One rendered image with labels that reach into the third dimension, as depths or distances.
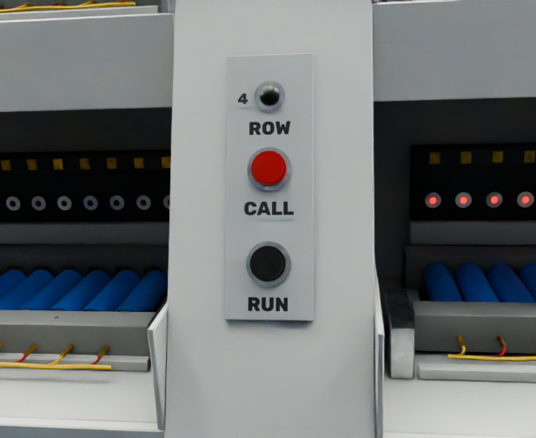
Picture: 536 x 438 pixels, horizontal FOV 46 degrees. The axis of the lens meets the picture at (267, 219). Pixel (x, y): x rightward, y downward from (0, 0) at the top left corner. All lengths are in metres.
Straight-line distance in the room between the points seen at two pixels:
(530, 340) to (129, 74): 0.25
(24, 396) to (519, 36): 0.29
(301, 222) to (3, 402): 0.17
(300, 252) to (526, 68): 0.13
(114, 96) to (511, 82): 0.19
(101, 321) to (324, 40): 0.19
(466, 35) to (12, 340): 0.28
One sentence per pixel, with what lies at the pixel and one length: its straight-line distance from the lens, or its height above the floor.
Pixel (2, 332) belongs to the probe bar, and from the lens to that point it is 0.38.
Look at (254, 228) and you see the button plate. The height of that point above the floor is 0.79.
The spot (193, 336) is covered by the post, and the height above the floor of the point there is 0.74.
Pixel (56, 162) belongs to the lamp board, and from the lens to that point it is 0.49.
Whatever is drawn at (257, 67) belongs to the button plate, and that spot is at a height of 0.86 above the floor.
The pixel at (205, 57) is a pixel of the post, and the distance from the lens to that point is 0.31.
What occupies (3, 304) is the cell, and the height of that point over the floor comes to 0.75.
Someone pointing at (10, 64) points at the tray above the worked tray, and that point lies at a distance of 0.35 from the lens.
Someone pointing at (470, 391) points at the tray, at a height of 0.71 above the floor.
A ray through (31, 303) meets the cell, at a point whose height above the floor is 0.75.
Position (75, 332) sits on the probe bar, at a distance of 0.36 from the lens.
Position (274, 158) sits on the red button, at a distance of 0.28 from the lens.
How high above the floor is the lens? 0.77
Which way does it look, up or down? 6 degrees up
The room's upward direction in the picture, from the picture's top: 1 degrees clockwise
